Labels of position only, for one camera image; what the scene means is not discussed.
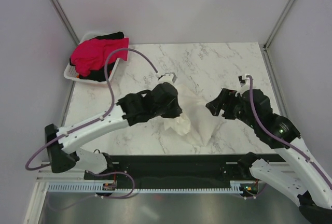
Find white t-shirt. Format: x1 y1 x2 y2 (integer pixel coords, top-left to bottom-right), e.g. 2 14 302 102
163 84 225 147

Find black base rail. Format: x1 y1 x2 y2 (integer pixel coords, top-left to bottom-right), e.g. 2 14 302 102
84 152 285 189

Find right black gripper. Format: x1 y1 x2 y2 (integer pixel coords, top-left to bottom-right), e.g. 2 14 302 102
205 88 258 129

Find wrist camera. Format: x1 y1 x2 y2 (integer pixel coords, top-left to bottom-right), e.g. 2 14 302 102
158 73 177 85
238 74 251 94

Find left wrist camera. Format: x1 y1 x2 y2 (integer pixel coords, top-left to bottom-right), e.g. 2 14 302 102
158 73 177 85

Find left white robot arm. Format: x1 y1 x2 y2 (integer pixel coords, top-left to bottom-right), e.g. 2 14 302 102
45 82 182 179

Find aluminium frame post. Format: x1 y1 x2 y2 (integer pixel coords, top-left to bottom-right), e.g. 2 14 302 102
50 0 79 45
262 0 296 51

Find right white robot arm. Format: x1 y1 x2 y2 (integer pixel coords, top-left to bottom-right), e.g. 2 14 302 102
206 89 331 223

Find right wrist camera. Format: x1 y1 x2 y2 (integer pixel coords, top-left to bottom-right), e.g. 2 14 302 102
238 74 251 94

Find red t-shirt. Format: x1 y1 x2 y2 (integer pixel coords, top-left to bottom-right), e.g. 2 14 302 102
70 37 129 77

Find white slotted cable duct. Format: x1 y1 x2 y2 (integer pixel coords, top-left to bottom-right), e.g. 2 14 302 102
47 181 258 194

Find left aluminium frame post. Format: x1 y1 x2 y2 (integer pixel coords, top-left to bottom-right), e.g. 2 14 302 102
50 0 79 45

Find right aluminium frame post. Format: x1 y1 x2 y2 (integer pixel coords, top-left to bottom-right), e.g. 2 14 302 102
262 0 296 51

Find black t-shirt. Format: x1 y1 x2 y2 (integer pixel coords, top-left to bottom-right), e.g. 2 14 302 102
75 31 124 82

